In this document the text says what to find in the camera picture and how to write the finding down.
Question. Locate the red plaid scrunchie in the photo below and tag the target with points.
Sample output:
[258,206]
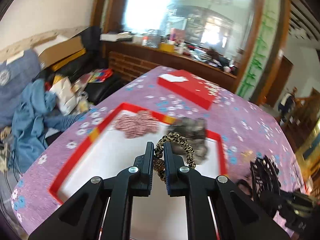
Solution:
[137,125]

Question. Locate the red box lid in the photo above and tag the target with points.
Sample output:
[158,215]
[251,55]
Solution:
[190,87]

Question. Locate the grey organza scrunchie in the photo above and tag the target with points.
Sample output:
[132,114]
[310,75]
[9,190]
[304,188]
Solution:
[194,130]

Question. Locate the wooden stair railing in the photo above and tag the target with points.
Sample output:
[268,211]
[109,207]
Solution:
[301,120]

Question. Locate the cardboard box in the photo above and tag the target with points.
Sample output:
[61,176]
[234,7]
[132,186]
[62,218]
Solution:
[57,49]

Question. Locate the wooden sideboard counter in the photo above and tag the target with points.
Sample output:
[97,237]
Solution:
[173,60]

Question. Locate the black claw hair clip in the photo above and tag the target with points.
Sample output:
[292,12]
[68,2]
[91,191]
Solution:
[265,183]

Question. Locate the purple floral tablecloth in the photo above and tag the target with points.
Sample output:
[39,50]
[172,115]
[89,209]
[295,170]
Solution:
[241,124]

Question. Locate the red open gift box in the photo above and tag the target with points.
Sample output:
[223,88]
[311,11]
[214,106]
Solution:
[104,153]

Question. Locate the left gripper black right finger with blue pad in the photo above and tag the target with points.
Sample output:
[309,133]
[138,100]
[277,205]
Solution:
[216,208]

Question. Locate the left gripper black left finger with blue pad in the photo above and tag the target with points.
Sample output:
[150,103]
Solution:
[101,208]

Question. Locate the blue cloth garment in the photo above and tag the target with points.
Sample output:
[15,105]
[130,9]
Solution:
[35,114]

